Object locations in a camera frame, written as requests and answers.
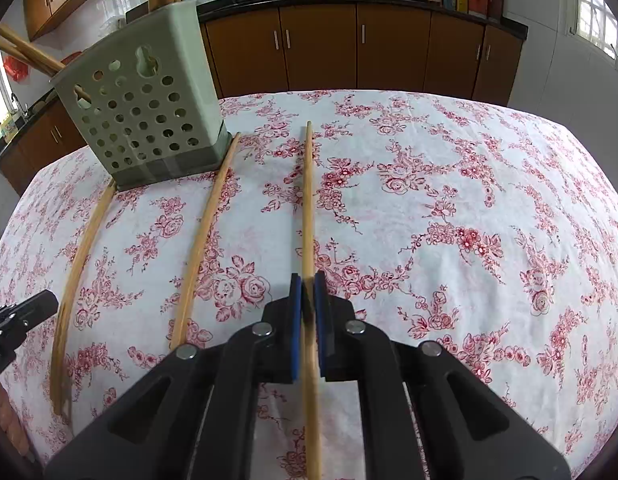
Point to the dark cutting board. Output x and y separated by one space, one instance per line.
136 12

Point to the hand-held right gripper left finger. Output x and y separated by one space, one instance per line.
294 330

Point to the barred window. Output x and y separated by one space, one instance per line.
601 15

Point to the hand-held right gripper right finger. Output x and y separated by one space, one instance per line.
324 325

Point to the wooden lower kitchen cabinets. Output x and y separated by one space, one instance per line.
389 50

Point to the green perforated utensil holder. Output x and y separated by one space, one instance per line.
139 110

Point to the black kitchen countertop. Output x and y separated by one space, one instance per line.
339 0

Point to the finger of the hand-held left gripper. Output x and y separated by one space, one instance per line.
34 307

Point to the red floral tablecloth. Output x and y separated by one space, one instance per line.
439 210

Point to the hanging red plastic bag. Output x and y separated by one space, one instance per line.
15 67

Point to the sink faucet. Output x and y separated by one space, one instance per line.
19 102

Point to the yellow dish soap bottle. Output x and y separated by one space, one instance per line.
9 129

